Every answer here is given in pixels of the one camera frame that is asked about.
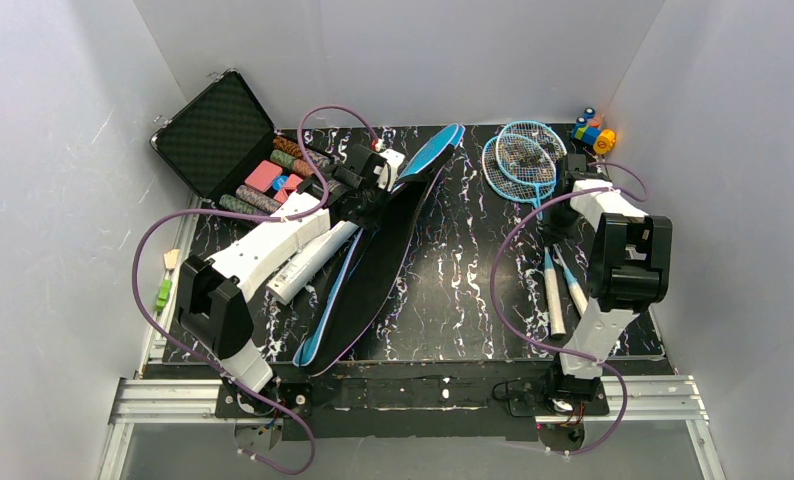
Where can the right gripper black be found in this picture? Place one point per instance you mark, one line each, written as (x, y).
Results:
(570, 168)

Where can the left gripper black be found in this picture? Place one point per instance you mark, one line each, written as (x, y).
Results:
(371, 206)

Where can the blue racket bag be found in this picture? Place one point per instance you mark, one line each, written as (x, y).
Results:
(362, 283)

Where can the blue badminton racket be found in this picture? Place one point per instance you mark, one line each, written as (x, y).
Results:
(521, 162)
(556, 323)

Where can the white shuttlecock tube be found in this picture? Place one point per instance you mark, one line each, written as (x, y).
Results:
(302, 266)

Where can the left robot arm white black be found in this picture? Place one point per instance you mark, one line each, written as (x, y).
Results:
(280, 255)

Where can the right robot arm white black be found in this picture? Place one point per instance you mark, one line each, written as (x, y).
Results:
(627, 270)

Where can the red card box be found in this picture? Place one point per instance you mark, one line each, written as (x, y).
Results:
(285, 186)

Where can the poker chip roll green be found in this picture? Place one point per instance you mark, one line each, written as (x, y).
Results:
(296, 165)

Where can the poker chip roll brown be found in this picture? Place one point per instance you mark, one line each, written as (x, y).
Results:
(292, 148)

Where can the pink card box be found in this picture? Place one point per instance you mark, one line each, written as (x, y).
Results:
(262, 177)

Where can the poker chip roll purple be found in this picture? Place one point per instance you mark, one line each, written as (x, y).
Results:
(257, 199)

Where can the poker chip roll front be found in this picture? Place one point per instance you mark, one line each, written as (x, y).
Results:
(235, 205)

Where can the black aluminium case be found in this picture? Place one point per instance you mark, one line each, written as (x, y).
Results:
(217, 140)

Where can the wooden block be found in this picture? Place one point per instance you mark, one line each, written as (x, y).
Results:
(170, 259)

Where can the green clip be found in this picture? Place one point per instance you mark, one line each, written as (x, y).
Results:
(163, 295)

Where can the black base beam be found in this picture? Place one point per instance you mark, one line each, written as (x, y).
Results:
(438, 399)

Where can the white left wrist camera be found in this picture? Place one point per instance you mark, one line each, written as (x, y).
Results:
(390, 170)

